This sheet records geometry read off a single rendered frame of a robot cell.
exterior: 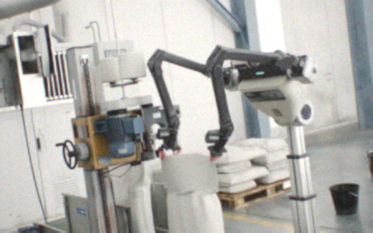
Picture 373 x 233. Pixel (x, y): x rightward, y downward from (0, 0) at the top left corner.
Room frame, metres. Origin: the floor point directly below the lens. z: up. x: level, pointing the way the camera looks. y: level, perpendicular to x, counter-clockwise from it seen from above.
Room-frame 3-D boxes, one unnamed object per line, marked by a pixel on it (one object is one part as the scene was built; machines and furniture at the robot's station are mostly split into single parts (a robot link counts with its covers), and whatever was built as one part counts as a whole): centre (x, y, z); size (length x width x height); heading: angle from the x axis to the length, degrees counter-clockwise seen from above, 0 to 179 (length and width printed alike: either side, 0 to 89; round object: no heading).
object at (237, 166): (6.34, -0.34, 0.44); 0.66 x 0.42 x 0.14; 30
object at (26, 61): (5.41, 1.62, 1.82); 0.51 x 0.27 x 0.71; 36
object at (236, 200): (6.55, -0.61, 0.07); 1.20 x 0.82 x 0.14; 128
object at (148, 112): (3.51, 0.27, 1.21); 0.30 x 0.25 x 0.30; 36
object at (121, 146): (3.07, 0.40, 1.21); 0.15 x 0.15 x 0.25
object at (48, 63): (5.16, 1.27, 1.95); 0.30 x 0.01 x 0.48; 36
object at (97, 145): (3.28, 0.52, 1.18); 0.34 x 0.25 x 0.31; 126
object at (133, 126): (3.02, 0.31, 1.25); 0.10 x 0.08 x 0.12; 151
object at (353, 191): (5.17, -1.43, 0.13); 0.30 x 0.30 x 0.26
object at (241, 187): (6.32, -0.34, 0.20); 0.66 x 0.44 x 0.12; 36
